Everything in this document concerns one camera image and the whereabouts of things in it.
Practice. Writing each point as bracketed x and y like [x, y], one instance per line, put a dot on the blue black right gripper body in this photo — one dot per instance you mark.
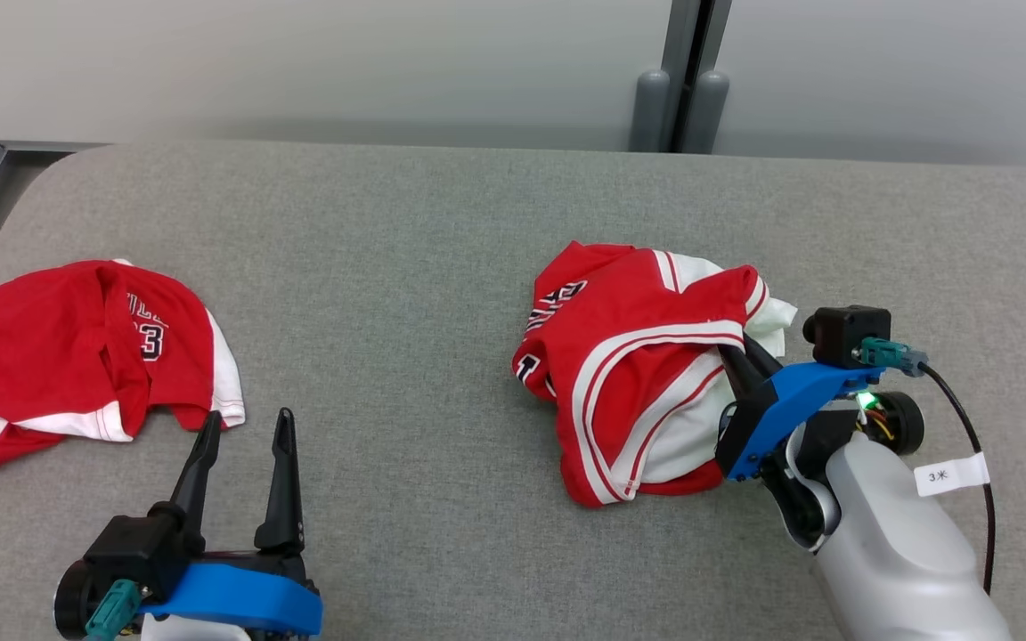
[780, 405]

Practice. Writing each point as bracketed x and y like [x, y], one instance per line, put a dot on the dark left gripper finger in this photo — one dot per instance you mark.
[285, 490]
[194, 472]

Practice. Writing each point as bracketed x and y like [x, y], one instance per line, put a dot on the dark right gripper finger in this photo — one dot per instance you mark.
[743, 387]
[764, 361]

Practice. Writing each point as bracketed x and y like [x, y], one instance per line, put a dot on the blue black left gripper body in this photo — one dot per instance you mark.
[246, 596]

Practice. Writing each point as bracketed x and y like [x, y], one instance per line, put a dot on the red jersey white striped trim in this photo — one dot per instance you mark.
[620, 338]

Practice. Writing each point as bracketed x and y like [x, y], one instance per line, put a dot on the red jersey number 23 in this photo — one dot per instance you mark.
[50, 356]

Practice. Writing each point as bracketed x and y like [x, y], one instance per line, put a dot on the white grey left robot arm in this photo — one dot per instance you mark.
[188, 630]

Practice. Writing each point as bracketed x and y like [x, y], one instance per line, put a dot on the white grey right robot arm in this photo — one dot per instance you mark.
[887, 552]

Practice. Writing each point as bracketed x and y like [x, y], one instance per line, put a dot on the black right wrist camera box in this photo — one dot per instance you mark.
[847, 334]

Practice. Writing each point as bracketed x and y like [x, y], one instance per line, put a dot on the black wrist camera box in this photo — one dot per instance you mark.
[847, 334]
[126, 547]

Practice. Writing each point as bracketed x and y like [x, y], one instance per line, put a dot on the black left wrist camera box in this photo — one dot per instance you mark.
[126, 547]

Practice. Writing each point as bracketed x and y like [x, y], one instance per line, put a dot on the grey vertical partition frame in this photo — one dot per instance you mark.
[680, 36]

